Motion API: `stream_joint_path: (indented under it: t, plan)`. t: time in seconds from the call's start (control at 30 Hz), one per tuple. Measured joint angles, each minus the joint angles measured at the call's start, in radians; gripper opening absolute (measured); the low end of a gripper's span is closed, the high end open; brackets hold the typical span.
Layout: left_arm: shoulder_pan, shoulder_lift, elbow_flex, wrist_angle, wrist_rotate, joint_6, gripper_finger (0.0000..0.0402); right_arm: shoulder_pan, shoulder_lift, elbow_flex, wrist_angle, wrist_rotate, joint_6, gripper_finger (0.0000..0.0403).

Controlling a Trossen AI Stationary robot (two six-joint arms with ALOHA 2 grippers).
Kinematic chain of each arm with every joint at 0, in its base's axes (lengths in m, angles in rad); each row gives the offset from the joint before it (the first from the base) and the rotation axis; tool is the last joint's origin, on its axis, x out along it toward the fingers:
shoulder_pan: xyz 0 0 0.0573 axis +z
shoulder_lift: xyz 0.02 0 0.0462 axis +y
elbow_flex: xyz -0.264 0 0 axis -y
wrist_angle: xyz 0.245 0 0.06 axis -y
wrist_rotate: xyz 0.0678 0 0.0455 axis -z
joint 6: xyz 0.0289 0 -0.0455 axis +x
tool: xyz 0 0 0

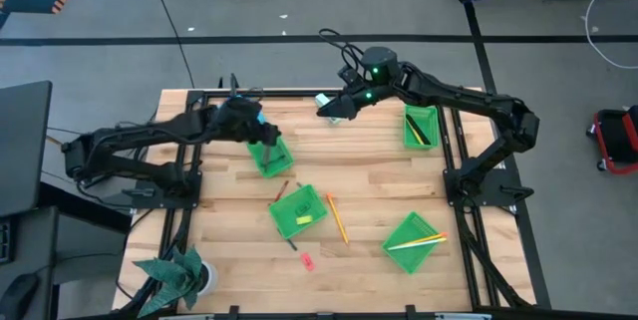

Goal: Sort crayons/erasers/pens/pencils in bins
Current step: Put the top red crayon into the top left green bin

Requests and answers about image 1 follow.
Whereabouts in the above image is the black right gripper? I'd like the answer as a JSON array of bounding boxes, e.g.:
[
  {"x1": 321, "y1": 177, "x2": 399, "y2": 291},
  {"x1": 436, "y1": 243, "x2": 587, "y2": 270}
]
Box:
[{"x1": 317, "y1": 82, "x2": 389, "y2": 122}]

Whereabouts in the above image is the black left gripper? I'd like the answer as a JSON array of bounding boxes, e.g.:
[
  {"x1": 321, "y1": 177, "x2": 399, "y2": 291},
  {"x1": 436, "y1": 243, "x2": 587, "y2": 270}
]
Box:
[{"x1": 211, "y1": 95, "x2": 283, "y2": 171}]

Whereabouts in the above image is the yellow pencil orange eraser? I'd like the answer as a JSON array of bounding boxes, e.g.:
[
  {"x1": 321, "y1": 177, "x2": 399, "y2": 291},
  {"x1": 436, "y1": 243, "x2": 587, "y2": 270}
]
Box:
[
  {"x1": 396, "y1": 231, "x2": 450, "y2": 249},
  {"x1": 325, "y1": 191, "x2": 350, "y2": 246}
]

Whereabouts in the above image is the white pencil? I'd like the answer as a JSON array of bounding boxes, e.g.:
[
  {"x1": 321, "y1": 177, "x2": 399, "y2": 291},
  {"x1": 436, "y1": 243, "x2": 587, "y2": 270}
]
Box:
[{"x1": 387, "y1": 237, "x2": 449, "y2": 252}]

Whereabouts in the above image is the green plastic bin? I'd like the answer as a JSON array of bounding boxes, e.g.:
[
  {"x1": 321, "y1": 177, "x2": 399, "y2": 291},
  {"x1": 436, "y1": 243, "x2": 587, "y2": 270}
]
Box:
[
  {"x1": 381, "y1": 209, "x2": 444, "y2": 275},
  {"x1": 402, "y1": 103, "x2": 441, "y2": 151},
  {"x1": 267, "y1": 183, "x2": 330, "y2": 241},
  {"x1": 243, "y1": 126, "x2": 296, "y2": 179}
]

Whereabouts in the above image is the mint green stapler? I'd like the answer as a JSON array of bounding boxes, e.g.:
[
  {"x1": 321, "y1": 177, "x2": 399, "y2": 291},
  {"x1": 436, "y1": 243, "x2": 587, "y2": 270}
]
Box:
[{"x1": 314, "y1": 93, "x2": 344, "y2": 126}]

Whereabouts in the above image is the red crayon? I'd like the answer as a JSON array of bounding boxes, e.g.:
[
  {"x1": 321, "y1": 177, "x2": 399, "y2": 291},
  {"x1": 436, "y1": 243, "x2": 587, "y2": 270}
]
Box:
[{"x1": 272, "y1": 178, "x2": 291, "y2": 205}]

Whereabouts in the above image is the blue calculator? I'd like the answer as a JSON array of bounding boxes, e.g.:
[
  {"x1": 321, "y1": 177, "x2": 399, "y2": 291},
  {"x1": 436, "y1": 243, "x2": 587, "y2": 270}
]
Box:
[{"x1": 229, "y1": 91, "x2": 267, "y2": 125}]

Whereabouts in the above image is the yellow pen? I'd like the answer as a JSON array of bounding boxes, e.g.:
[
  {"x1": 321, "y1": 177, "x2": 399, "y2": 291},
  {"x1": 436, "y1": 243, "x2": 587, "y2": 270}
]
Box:
[{"x1": 408, "y1": 119, "x2": 426, "y2": 146}]

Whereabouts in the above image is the green plant with white pot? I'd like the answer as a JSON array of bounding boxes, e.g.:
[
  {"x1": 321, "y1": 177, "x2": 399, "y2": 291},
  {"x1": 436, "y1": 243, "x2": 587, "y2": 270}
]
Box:
[{"x1": 132, "y1": 245, "x2": 220, "y2": 319}]

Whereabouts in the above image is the black desk beam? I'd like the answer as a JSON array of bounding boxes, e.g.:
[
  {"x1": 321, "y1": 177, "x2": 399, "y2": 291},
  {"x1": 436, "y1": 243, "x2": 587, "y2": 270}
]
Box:
[{"x1": 38, "y1": 181, "x2": 134, "y2": 234}]

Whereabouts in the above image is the dark grey desk panel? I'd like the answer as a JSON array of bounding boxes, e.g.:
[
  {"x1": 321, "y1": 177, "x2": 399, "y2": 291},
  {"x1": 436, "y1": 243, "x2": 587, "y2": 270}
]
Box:
[{"x1": 0, "y1": 79, "x2": 54, "y2": 217}]

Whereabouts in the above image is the grey desk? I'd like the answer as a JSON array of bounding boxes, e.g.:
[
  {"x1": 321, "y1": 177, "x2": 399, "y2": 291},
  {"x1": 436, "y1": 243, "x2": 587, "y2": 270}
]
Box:
[{"x1": 0, "y1": 204, "x2": 60, "y2": 320}]

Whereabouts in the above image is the red and black cart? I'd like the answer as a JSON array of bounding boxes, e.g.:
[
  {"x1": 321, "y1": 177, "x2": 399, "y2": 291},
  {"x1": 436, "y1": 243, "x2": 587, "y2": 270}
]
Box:
[{"x1": 585, "y1": 104, "x2": 638, "y2": 177}]

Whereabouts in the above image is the black computer mouse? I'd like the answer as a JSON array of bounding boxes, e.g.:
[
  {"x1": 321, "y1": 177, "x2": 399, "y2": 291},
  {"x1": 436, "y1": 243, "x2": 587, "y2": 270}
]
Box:
[{"x1": 0, "y1": 272, "x2": 41, "y2": 320}]

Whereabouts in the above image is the black table edge rail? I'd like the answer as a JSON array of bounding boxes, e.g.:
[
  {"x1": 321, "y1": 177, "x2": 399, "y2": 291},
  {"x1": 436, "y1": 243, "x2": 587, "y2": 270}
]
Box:
[{"x1": 186, "y1": 88, "x2": 450, "y2": 101}]

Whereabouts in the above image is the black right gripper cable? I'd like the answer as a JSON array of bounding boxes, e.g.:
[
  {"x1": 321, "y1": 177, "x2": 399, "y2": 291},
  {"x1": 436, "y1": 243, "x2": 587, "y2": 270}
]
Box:
[{"x1": 318, "y1": 28, "x2": 368, "y2": 70}]

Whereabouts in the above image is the black aluminium side frame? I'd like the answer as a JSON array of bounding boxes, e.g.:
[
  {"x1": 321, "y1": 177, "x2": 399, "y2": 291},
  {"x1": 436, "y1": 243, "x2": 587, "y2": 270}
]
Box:
[
  {"x1": 437, "y1": 95, "x2": 532, "y2": 311},
  {"x1": 117, "y1": 91, "x2": 206, "y2": 314}
]

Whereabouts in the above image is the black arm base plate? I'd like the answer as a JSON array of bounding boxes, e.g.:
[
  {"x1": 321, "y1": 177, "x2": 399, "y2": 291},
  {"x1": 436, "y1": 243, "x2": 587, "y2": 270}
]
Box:
[
  {"x1": 130, "y1": 168, "x2": 204, "y2": 210},
  {"x1": 442, "y1": 166, "x2": 535, "y2": 208}
]

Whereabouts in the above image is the thin black floor cable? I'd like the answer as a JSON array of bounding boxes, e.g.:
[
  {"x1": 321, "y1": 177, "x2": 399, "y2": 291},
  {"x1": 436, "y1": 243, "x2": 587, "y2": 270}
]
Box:
[{"x1": 144, "y1": 0, "x2": 195, "y2": 90}]

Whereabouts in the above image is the white floor cable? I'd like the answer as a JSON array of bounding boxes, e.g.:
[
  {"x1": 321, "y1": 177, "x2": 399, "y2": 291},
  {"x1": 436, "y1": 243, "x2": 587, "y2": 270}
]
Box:
[{"x1": 581, "y1": 0, "x2": 638, "y2": 71}]

